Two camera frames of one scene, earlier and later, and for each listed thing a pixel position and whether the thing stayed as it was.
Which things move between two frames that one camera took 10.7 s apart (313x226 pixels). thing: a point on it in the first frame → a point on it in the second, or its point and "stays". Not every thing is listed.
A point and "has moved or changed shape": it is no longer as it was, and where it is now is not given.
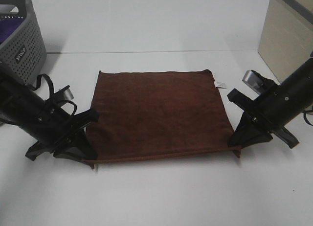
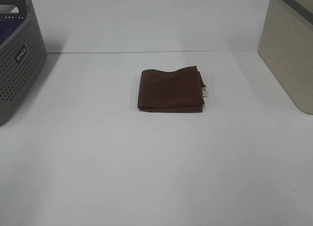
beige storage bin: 286,41 stays
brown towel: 143,114 has moved or changed shape
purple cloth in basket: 7,27 stays
